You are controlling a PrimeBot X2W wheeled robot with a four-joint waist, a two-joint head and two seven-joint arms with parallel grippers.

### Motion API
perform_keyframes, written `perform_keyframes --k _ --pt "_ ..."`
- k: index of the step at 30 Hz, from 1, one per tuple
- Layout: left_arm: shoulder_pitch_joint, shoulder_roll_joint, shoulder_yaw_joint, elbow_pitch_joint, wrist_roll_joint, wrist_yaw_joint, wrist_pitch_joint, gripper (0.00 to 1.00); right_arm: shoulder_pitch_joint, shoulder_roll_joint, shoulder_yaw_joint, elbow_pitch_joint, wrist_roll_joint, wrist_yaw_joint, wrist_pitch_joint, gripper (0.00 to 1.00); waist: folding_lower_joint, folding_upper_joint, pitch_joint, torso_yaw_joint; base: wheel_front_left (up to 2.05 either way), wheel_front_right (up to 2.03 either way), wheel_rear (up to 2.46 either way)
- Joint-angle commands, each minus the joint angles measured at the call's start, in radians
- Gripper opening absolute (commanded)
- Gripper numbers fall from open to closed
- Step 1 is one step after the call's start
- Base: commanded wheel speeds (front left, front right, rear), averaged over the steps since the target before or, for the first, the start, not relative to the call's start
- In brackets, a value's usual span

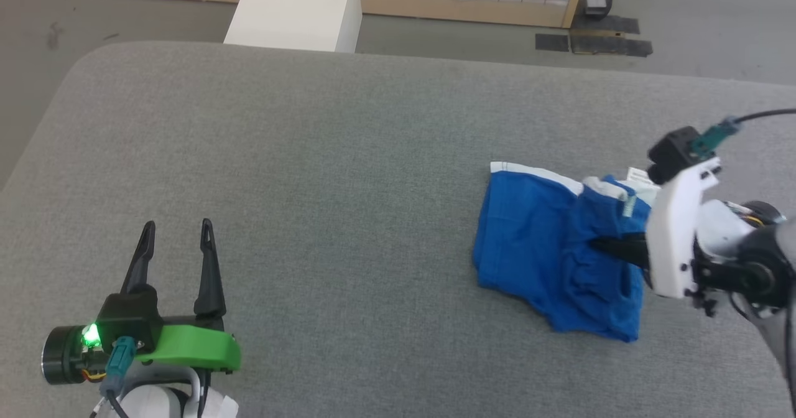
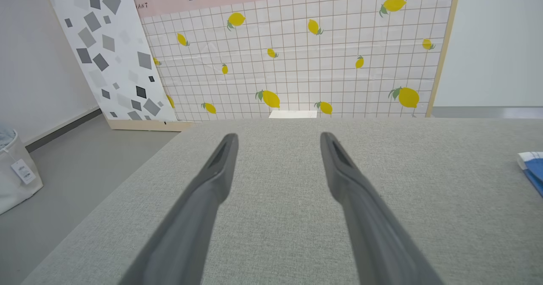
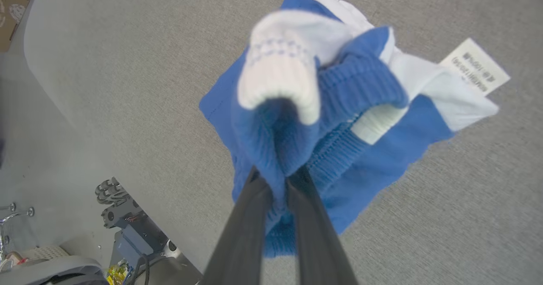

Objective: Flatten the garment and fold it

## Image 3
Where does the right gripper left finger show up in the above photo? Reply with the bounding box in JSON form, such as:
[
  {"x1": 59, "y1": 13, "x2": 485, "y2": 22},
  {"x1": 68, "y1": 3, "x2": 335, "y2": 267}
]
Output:
[{"x1": 199, "y1": 166, "x2": 273, "y2": 285}]

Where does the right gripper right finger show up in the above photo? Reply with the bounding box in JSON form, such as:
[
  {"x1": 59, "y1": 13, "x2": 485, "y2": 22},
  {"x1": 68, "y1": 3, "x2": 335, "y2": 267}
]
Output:
[{"x1": 285, "y1": 165, "x2": 359, "y2": 285}]

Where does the blue and white garment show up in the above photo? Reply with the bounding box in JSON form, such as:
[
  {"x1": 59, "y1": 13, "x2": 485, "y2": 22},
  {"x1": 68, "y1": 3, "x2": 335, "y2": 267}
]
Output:
[{"x1": 199, "y1": 0, "x2": 512, "y2": 259}]

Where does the yellow crumpled wrapper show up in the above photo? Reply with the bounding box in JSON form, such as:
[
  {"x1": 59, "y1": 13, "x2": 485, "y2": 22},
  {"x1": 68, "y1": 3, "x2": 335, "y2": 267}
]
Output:
[{"x1": 106, "y1": 263, "x2": 129, "y2": 285}]

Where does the grey rounded cover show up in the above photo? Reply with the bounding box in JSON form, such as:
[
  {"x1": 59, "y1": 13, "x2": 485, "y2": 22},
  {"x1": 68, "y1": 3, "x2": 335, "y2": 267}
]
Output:
[{"x1": 0, "y1": 255, "x2": 106, "y2": 285}]

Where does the white slotted laundry basket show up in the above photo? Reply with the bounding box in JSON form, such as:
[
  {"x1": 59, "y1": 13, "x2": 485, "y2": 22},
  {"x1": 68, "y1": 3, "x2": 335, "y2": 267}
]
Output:
[{"x1": 19, "y1": 245, "x2": 70, "y2": 261}]

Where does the brown cardboard box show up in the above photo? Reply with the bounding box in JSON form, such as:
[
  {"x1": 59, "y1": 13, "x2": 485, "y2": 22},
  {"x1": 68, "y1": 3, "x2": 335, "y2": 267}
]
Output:
[{"x1": 0, "y1": 0, "x2": 41, "y2": 52}]

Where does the black cable loop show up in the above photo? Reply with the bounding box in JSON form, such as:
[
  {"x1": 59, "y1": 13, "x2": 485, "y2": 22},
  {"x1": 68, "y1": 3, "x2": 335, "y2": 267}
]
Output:
[{"x1": 127, "y1": 254, "x2": 151, "y2": 285}]

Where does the chrome metal tube frame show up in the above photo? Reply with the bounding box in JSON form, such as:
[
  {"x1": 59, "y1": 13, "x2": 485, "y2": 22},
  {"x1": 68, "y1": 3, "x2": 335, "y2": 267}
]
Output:
[{"x1": 0, "y1": 202, "x2": 35, "y2": 260}]

